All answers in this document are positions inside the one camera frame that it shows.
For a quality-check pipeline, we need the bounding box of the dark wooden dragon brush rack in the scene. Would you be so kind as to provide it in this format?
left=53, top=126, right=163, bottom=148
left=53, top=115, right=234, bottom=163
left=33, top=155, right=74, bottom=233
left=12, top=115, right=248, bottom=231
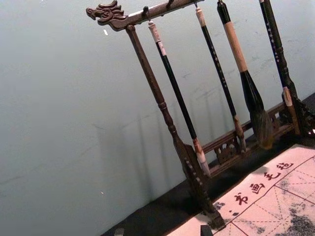
left=85, top=0, right=315, bottom=231

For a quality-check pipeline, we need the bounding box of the white felt mat, red grid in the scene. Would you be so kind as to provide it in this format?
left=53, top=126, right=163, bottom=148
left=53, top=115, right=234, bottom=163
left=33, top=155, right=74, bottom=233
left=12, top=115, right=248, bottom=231
left=189, top=144, right=315, bottom=236

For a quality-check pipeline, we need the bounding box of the dark blue brush, white lettering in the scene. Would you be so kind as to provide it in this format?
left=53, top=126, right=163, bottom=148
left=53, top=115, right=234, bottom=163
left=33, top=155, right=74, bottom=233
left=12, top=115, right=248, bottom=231
left=258, top=0, right=302, bottom=136

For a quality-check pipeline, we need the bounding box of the black brush with white cap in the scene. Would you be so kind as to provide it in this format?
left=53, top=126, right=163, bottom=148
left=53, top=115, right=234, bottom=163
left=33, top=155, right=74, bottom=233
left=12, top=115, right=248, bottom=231
left=147, top=21, right=212, bottom=177

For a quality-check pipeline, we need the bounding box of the black table cloth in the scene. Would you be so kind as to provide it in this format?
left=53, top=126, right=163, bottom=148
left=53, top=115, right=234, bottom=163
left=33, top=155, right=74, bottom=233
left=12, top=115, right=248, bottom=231
left=100, top=92, right=315, bottom=236

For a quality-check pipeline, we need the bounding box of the thin black brush, pale cap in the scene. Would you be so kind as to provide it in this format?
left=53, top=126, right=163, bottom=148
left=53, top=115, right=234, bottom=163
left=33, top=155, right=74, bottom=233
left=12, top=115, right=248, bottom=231
left=195, top=6, right=248, bottom=154

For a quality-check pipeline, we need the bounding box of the large tan and black brush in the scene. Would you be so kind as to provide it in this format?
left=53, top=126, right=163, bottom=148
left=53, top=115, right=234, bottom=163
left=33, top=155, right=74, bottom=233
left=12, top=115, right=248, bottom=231
left=216, top=0, right=275, bottom=150

